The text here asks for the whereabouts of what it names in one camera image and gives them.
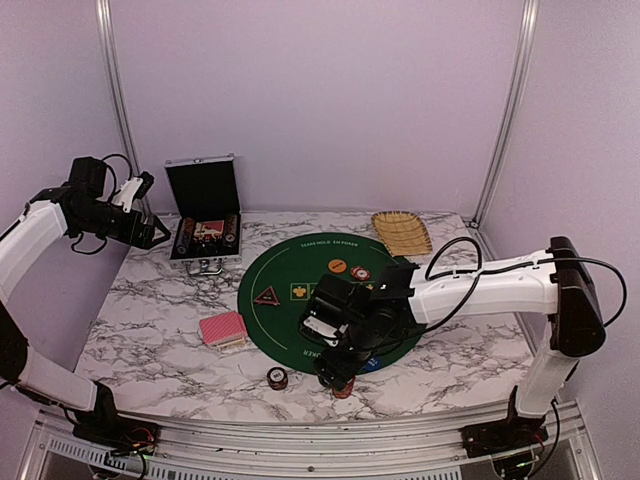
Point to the front aluminium rail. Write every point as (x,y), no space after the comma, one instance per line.
(416,447)

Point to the red card deck in case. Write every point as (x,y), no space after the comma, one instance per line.
(209,229)

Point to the left chip row in case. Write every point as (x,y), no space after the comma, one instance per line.
(184,236)

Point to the right aluminium frame post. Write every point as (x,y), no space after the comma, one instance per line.
(515,95)

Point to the blue small blind button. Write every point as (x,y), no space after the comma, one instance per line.
(374,363)

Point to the right chip row in case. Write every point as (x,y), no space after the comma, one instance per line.
(230,233)

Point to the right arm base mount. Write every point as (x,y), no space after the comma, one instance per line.
(497,437)

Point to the pink playing card deck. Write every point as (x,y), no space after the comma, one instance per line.
(223,330)

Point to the triangular dealer button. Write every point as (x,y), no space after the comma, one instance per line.
(267,297)

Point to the left aluminium frame post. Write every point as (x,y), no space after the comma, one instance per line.
(108,45)

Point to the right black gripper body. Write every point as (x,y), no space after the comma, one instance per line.
(330,367)

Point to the red poker chip stack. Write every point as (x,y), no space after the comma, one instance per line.
(345,391)

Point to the chip row in case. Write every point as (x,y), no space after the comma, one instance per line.
(184,236)
(230,233)

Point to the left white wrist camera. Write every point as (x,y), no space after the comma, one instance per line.
(133,189)

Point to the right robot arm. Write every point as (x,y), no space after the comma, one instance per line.
(354,322)

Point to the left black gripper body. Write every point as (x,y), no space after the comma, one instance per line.
(138,241)

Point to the woven bamboo tray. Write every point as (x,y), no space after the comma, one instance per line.
(402,233)

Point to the green round poker mat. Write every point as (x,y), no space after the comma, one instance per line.
(293,267)

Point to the aluminium poker chip case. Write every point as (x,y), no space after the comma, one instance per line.
(205,189)

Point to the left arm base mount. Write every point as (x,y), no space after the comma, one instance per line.
(129,437)

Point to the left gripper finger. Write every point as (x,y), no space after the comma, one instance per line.
(155,226)
(157,241)

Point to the aluminium frame post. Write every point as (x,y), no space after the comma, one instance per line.
(108,45)
(515,95)

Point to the dark poker chip stack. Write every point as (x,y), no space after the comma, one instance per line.
(277,378)

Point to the orange big blind button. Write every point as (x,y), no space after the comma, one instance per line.
(337,266)

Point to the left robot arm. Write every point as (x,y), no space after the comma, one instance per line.
(41,318)

